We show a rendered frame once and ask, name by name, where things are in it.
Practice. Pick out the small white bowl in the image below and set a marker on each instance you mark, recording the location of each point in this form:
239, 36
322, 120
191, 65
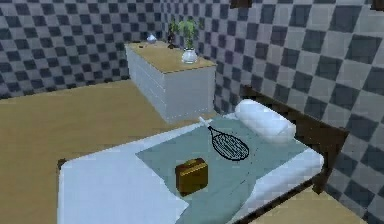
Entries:
151, 39

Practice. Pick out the dark house plant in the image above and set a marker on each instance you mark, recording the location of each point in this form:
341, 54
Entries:
171, 33

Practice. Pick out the white bed pillow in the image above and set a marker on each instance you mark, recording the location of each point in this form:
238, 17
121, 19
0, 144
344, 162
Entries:
264, 121

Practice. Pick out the dark wood framed bed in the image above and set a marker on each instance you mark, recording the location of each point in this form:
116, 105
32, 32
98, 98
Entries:
113, 186

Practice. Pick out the white chest of drawers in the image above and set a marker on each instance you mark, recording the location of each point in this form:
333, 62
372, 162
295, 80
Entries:
173, 83

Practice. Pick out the black tennis racket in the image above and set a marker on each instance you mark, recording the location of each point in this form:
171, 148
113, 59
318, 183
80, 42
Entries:
230, 146

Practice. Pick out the green plant in glass vase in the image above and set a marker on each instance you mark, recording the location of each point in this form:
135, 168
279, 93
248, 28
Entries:
189, 43

